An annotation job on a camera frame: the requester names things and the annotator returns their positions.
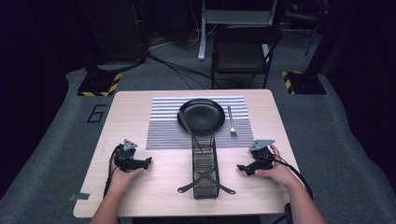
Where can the silver fork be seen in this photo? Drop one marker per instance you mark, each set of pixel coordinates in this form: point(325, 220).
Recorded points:
point(231, 121)

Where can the person's left hand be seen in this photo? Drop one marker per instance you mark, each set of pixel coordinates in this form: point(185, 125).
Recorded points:
point(122, 180)

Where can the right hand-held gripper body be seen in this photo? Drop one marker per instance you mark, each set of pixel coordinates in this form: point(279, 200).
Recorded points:
point(262, 157)

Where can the black folding chair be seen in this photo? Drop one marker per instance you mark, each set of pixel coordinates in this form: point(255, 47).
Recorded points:
point(243, 56)

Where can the white metal desk frame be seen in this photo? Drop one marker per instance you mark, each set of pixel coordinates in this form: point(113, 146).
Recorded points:
point(202, 37)

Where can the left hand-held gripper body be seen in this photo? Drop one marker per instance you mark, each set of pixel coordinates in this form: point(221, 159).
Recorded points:
point(127, 155)

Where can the grey tape strip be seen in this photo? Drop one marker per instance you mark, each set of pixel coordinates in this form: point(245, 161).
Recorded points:
point(79, 196)

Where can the black yellow striped stand base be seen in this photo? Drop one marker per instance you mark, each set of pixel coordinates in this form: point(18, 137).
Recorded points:
point(99, 84)
point(303, 82)

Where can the person's right hand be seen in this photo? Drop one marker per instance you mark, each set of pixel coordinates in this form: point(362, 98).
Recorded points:
point(280, 172)

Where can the grey striped placemat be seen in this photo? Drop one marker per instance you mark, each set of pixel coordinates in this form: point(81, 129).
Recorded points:
point(165, 130)

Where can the brown chopstick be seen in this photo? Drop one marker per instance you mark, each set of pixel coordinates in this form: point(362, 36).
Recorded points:
point(186, 123)

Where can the black round plate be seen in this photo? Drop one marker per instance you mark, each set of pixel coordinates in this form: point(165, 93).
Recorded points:
point(202, 115)

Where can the black utensil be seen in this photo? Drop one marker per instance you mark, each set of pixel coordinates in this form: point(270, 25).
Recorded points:
point(225, 188)
point(190, 186)

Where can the black metal stand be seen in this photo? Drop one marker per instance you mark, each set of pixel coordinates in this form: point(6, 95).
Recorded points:
point(313, 37)

